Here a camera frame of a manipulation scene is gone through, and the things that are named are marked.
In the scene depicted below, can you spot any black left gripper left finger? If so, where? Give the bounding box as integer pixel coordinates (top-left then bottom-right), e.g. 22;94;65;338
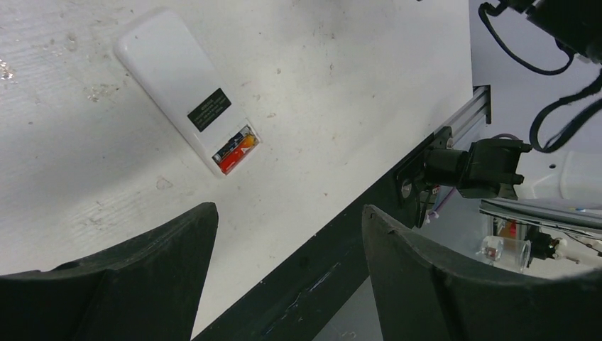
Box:
1;202;219;340

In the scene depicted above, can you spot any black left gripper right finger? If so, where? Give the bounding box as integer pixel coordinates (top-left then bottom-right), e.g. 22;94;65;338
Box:
362;205;601;340

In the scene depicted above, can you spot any red orange battery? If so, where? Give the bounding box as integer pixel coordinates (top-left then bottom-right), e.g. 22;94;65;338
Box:
219;135;258;175

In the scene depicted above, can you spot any white remote control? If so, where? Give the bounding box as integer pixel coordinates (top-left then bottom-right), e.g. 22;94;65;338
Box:
114;7;261;176

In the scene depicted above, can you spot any dark battery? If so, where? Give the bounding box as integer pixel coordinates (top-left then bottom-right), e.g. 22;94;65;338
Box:
212;129;251;164

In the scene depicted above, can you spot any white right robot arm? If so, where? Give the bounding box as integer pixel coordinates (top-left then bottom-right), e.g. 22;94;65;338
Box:
421;1;601;202

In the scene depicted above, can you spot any aluminium rail right edge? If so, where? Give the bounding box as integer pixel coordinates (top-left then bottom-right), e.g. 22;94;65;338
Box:
435;85;492;150

